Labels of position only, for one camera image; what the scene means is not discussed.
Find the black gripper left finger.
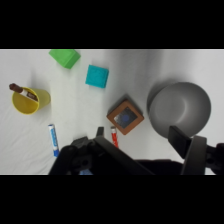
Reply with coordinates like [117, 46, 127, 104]
[93, 126, 155, 176]

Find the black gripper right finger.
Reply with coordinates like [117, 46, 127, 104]
[167, 125, 208, 176]

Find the blue cube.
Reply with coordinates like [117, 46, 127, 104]
[84, 64, 110, 89]

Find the grey bowl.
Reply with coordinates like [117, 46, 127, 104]
[147, 81, 212, 140]

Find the green cube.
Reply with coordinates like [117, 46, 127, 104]
[48, 49, 82, 70]

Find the red marker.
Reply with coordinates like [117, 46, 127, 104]
[110, 125, 120, 149]

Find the brown wooden block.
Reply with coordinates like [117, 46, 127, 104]
[106, 100, 145, 136]

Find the blue marker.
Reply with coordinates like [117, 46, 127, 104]
[47, 123, 60, 158]

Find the yellow cup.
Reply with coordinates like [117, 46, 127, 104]
[11, 86, 52, 116]

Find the brown marker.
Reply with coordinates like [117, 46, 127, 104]
[8, 82, 39, 102]

